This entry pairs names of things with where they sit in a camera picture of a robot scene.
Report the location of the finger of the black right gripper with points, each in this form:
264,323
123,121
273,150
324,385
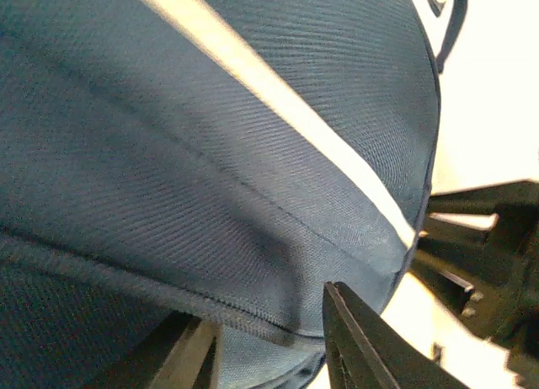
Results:
515,204
456,264

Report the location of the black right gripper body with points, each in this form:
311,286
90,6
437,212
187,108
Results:
501,270

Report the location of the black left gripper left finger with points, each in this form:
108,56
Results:
183,351

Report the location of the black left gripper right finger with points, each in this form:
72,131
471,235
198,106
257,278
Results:
363,351

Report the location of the navy blue student backpack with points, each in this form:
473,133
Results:
222,159

